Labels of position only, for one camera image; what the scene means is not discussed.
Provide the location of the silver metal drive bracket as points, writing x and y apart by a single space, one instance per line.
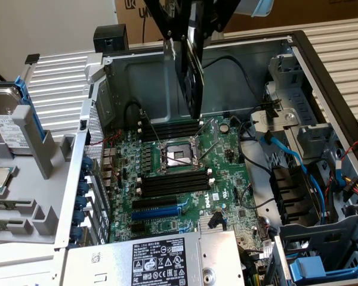
274 122

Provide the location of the silver hard disk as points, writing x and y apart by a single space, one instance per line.
3 101

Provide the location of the green Dell motherboard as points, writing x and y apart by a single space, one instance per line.
226 178

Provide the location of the black RAM slot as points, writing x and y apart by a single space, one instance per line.
176 176
173 126
176 191
173 121
176 186
176 181
173 135
173 130

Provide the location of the grey metal disk bay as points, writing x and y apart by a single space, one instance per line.
298 101

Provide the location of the silver chipset heatsink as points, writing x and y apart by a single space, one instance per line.
203 223

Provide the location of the green graphics card black fan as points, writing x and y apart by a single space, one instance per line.
194 89

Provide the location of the green RAM stick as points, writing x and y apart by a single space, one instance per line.
3 225
9 205

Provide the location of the long black expansion slot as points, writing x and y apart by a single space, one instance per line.
155 203

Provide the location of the blue grey plastic disk bay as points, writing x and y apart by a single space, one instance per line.
331 235

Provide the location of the open grey PC case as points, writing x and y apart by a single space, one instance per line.
241 89

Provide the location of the round coin battery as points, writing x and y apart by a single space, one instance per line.
224 128

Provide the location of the CPU socket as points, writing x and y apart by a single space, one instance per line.
179 156

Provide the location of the black plastic air shroud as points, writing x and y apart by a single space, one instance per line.
289 193

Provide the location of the silver power supply unit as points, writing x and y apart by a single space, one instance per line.
113 262

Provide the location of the thin metal locking lever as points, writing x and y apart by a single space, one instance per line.
211 148
152 129

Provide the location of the short black expansion slot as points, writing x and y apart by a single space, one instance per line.
138 228

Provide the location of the grey plastic parts rack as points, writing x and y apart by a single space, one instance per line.
32 184

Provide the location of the metal socket cover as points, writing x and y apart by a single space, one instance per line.
213 128

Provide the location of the black plug over heatsink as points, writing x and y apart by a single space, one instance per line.
215 220

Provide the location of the small black case latch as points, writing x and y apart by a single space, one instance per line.
83 124

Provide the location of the black plastic block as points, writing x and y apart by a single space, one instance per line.
110 37

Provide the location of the blue card retainer clip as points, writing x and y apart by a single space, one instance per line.
77 234
81 202
83 186
87 164
79 217

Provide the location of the plain brown cardboard box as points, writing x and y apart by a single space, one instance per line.
316 12

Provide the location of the printed cardboard box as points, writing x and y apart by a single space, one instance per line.
128 24

